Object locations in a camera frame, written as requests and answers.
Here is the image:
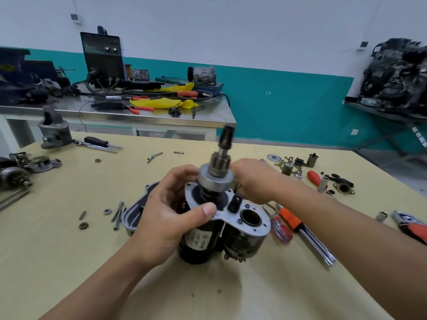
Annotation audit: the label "person's left hand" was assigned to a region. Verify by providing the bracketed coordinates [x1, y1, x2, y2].
[131, 164, 218, 269]

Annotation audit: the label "person's right hand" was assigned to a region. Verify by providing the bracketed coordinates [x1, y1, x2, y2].
[230, 158, 288, 206]

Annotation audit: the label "grey pinion gear drive shaft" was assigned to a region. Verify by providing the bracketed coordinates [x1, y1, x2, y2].
[198, 125, 236, 198]

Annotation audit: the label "black starter motor grey flange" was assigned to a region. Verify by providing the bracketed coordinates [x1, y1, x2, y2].
[177, 181, 271, 266]

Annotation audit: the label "person's right forearm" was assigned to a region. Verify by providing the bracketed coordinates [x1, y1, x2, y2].
[274, 181, 427, 320]

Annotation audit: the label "person's left forearm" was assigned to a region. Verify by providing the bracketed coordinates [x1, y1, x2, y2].
[39, 241, 174, 320]

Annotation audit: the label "grey aluminium end housing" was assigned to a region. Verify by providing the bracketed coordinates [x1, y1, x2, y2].
[121, 181, 161, 238]

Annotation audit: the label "long silver bolt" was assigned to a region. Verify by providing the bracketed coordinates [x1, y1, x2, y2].
[111, 201, 125, 223]
[113, 207, 127, 231]

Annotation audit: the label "blue flat case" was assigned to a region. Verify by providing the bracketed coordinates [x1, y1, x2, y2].
[155, 76, 224, 96]

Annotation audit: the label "silver air conditioning compressor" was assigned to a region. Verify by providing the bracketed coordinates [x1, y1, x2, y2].
[187, 66, 218, 86]

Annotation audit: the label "yellow cloth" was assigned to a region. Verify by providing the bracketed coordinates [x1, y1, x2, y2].
[129, 83, 199, 110]

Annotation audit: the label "silver ratchet wrench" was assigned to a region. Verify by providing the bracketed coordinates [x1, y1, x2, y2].
[72, 139, 117, 154]

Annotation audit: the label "stainless steel workbench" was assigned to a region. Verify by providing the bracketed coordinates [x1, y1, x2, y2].
[0, 86, 237, 148]

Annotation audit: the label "black engine stand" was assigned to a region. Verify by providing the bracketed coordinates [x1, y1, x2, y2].
[344, 96, 427, 158]

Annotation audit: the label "grey cast starter nose housing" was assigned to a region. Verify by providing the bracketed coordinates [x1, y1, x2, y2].
[37, 105, 73, 150]

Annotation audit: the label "black welding machine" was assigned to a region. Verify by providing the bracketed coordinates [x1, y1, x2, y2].
[80, 26, 128, 89]

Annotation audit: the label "black car engine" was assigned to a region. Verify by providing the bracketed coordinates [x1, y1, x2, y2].
[358, 38, 427, 119]

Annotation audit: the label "silver metal bars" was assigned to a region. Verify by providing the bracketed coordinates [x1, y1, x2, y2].
[0, 188, 31, 211]

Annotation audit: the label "dark dismantled starter motor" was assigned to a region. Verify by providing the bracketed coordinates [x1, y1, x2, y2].
[0, 152, 34, 191]

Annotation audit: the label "dark blue machine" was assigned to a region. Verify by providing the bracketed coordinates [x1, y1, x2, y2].
[0, 46, 60, 104]

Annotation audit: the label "red transparent handled screwdriver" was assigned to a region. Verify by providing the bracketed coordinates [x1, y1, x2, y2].
[262, 205, 294, 244]

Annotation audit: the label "short red handled screwdriver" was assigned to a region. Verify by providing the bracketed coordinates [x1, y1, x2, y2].
[306, 170, 329, 191]

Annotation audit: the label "orange handled screwdriver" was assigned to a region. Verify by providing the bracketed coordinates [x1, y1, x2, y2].
[276, 204, 336, 267]

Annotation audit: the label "black metal bracket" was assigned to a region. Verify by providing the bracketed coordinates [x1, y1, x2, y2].
[323, 173, 355, 188]

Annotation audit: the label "grey oval flange ring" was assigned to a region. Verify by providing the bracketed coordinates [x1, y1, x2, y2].
[333, 183, 356, 196]

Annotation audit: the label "red handled pliers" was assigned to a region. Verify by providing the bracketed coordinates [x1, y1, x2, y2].
[126, 104, 155, 116]

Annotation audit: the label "black handled screwdriver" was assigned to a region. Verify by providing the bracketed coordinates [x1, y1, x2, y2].
[84, 136, 123, 150]

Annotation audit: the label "grey cast bracket plate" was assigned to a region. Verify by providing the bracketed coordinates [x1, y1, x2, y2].
[28, 155, 62, 174]

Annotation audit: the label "orange handled pliers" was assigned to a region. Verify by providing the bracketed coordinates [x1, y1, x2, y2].
[391, 210, 427, 246]

